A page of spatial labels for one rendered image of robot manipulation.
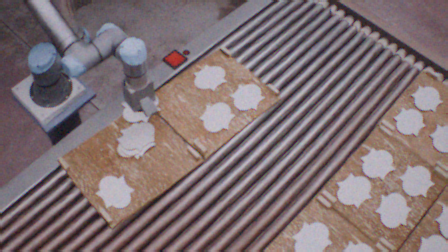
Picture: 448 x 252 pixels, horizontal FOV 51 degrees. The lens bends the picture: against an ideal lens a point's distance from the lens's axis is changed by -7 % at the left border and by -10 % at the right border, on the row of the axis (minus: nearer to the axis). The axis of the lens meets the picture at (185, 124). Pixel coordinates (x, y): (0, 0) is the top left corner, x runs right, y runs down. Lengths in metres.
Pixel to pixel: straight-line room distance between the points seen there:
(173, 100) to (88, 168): 0.43
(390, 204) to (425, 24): 2.38
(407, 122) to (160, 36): 1.98
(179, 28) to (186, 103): 1.63
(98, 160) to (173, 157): 0.27
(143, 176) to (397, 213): 0.92
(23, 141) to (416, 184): 2.24
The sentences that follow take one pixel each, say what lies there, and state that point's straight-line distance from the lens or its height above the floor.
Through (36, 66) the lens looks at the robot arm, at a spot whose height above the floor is 1.12.
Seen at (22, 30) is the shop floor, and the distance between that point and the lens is 3.79.
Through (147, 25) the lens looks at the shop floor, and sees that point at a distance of 3.60.
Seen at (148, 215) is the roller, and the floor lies 0.92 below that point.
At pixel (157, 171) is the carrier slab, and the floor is 0.94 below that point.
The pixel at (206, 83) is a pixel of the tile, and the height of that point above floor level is 0.94.
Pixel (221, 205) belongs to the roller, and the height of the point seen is 0.92.
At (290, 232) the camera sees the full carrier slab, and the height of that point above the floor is 0.94.
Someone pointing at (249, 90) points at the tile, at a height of 0.94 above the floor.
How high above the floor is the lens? 2.53
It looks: 56 degrees down
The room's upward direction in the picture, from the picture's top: 1 degrees counter-clockwise
